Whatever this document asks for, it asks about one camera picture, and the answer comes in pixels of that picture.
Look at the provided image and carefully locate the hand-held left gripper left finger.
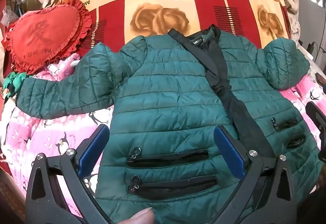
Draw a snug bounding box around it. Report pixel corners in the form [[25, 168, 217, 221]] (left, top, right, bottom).
[[25, 124, 110, 224]]

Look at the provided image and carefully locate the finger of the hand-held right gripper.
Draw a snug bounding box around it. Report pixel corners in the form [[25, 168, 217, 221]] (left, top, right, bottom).
[[305, 101, 326, 139]]

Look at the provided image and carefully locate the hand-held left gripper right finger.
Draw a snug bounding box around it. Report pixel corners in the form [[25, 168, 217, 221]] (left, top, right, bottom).
[[213, 124, 298, 224]]

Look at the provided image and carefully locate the dark green quilted jacket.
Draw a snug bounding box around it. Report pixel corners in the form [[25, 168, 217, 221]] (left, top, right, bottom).
[[16, 24, 322, 224]]

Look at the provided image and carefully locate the person's left hand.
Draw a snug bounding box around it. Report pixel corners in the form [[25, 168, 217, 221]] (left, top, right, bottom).
[[119, 207, 155, 224]]

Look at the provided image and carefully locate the pink penguin print blanket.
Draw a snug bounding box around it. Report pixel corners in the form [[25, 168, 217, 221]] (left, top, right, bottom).
[[0, 53, 326, 199]]

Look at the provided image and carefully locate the green ruffled cushion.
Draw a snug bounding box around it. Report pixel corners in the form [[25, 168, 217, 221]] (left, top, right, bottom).
[[3, 71, 27, 98]]

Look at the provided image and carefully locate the red heart-shaped ruffled pillow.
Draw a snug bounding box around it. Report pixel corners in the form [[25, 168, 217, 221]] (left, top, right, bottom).
[[1, 0, 93, 73]]

